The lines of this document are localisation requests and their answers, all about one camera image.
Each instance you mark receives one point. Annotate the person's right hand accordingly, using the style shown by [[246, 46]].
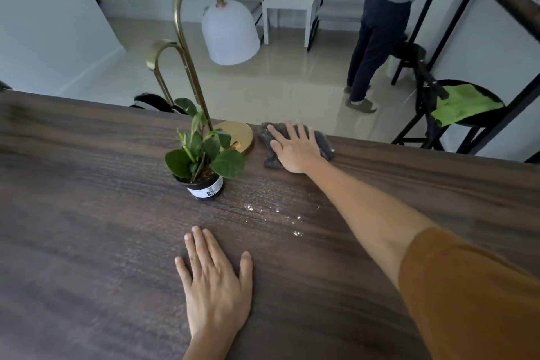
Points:
[[297, 151]]

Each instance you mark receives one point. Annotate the person's left hand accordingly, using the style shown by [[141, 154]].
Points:
[[215, 288]]

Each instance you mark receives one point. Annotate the person's left thumb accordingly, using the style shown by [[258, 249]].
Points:
[[246, 267]]

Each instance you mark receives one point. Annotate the person's left middle finger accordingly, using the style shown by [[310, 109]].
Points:
[[202, 248]]

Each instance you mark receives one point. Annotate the person's right thumb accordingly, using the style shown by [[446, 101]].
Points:
[[277, 149]]

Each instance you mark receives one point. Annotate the person's right little finger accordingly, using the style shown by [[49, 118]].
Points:
[[312, 136]]

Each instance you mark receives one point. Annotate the person's left little finger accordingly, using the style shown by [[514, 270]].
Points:
[[183, 273]]

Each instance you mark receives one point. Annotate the person's right middle finger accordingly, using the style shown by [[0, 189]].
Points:
[[292, 130]]

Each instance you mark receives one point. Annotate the grey cleaning cloth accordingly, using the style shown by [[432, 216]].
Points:
[[325, 146]]

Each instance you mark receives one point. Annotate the person's left forearm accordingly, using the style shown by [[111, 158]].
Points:
[[209, 345]]

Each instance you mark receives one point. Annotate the person's right forearm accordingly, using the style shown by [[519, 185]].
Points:
[[363, 208]]

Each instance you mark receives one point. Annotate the small green potted plant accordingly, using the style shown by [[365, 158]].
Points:
[[202, 161]]

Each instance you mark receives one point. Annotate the brass table lamp white shade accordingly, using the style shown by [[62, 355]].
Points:
[[228, 30]]

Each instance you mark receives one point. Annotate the black bar stool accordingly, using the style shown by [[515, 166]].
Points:
[[407, 54], [460, 119]]

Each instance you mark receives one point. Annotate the small white side table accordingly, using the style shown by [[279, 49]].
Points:
[[289, 3]]

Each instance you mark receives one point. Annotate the black round stool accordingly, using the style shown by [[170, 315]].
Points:
[[152, 103]]

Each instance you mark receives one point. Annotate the green cloth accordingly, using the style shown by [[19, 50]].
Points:
[[462, 102]]

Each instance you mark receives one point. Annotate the white cabinet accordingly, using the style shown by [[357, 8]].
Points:
[[50, 30]]

